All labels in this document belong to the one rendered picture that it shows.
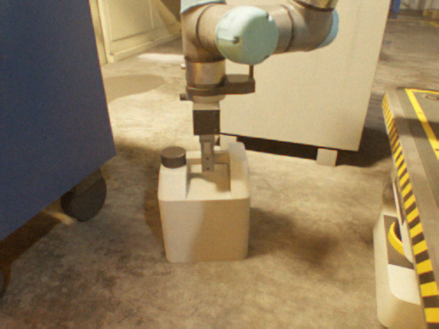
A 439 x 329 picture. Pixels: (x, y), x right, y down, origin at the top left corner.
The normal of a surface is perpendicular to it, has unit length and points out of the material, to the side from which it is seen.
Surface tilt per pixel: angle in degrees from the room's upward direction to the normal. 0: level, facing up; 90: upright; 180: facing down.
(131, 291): 0
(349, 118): 90
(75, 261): 0
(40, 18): 90
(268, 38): 90
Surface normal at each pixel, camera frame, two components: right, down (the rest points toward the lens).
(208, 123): 0.04, 0.49
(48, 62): 0.93, 0.18
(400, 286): 0.00, -0.87
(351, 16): -0.31, 0.47
